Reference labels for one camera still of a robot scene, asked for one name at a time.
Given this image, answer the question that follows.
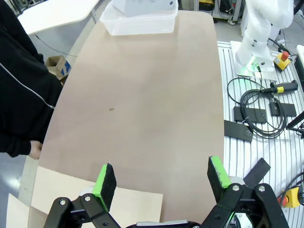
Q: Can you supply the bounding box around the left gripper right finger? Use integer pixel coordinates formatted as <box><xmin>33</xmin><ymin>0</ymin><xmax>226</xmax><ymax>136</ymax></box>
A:
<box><xmin>193</xmin><ymin>155</ymin><xmax>289</xmax><ymax>228</ymax></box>

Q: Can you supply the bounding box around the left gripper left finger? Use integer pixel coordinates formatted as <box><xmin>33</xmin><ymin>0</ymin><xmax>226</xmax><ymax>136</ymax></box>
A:
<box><xmin>44</xmin><ymin>162</ymin><xmax>119</xmax><ymax>228</ymax></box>

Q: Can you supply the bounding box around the person right forearm black sleeve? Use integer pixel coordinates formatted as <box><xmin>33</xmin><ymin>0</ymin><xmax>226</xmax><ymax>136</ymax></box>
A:
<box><xmin>0</xmin><ymin>132</ymin><xmax>33</xmax><ymax>158</ymax></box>

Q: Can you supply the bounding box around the person right hand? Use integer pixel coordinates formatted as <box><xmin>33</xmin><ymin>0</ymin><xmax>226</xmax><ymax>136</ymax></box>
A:
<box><xmin>28</xmin><ymin>140</ymin><xmax>44</xmax><ymax>161</ymax></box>

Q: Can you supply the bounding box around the open brown cardboard box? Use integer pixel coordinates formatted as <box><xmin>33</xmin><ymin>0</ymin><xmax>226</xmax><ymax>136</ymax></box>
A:
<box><xmin>7</xmin><ymin>165</ymin><xmax>164</xmax><ymax>228</ymax></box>

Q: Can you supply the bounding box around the black flat bar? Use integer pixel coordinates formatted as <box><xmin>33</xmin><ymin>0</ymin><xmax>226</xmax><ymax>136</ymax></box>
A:
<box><xmin>244</xmin><ymin>157</ymin><xmax>272</xmax><ymax>184</ymax></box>

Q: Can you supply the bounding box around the black angled corner plate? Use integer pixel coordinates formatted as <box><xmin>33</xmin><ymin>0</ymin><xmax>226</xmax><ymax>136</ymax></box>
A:
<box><xmin>223</xmin><ymin>119</ymin><xmax>253</xmax><ymax>143</ymax></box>

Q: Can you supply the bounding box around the black rectangular plate with hole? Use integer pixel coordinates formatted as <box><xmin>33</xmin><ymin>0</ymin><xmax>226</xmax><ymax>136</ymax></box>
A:
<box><xmin>233</xmin><ymin>106</ymin><xmax>267</xmax><ymax>124</ymax></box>

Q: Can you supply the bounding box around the yellow emergency stop button box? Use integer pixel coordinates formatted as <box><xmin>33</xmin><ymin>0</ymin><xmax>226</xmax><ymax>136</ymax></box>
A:
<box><xmin>273</xmin><ymin>52</ymin><xmax>292</xmax><ymax>72</ymax></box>
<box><xmin>277</xmin><ymin>186</ymin><xmax>301</xmax><ymax>209</ymax></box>

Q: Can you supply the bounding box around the black clamp stand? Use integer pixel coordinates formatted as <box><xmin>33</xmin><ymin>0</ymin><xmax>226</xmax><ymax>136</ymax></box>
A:
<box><xmin>285</xmin><ymin>113</ymin><xmax>304</xmax><ymax>139</ymax></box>

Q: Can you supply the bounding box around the small black rectangular plate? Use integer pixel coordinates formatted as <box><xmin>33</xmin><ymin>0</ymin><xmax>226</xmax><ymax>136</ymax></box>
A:
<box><xmin>268</xmin><ymin>102</ymin><xmax>297</xmax><ymax>118</ymax></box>

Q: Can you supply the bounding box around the small cardboard box blue print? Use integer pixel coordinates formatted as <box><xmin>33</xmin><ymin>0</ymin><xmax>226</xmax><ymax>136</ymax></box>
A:
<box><xmin>45</xmin><ymin>55</ymin><xmax>72</xmax><ymax>86</ymax></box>

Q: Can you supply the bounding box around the person torso black zip jacket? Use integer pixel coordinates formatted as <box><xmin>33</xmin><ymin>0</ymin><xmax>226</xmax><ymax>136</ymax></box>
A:
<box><xmin>0</xmin><ymin>0</ymin><xmax>64</xmax><ymax>158</ymax></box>

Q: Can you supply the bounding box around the metal equipment rack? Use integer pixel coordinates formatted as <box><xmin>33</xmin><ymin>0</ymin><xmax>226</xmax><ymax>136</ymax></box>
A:
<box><xmin>199</xmin><ymin>0</ymin><xmax>247</xmax><ymax>24</ymax></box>

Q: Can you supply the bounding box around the clear plastic bin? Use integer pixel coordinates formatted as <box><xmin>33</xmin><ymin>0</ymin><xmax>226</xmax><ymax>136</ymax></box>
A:
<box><xmin>99</xmin><ymin>2</ymin><xmax>179</xmax><ymax>37</ymax></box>

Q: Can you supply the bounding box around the white table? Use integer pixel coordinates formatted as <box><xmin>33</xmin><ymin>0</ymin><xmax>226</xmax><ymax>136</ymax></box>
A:
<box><xmin>16</xmin><ymin>0</ymin><xmax>101</xmax><ymax>36</ymax></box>

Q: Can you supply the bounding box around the slotted aluminium base plate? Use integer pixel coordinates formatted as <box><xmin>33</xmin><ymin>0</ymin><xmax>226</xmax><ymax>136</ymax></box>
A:
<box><xmin>216</xmin><ymin>40</ymin><xmax>304</xmax><ymax>228</ymax></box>

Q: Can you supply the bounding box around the coiled black cable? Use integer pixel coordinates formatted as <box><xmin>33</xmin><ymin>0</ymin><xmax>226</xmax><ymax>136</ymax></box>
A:
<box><xmin>227</xmin><ymin>77</ymin><xmax>288</xmax><ymax>140</ymax></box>

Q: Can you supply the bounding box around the black yellow enabling handle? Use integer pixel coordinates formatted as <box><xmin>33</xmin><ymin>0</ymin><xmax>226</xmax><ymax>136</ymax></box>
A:
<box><xmin>259</xmin><ymin>80</ymin><xmax>299</xmax><ymax>95</ymax></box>

